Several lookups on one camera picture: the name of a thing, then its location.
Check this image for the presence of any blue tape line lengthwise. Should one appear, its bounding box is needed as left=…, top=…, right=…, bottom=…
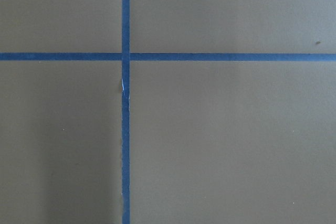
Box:
left=122, top=0, right=130, bottom=224

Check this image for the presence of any blue tape line crosswise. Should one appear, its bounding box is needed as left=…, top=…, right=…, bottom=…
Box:
left=1, top=52, right=335, bottom=62

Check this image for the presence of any brown paper table cover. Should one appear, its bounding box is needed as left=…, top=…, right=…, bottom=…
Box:
left=1, top=0, right=335, bottom=223

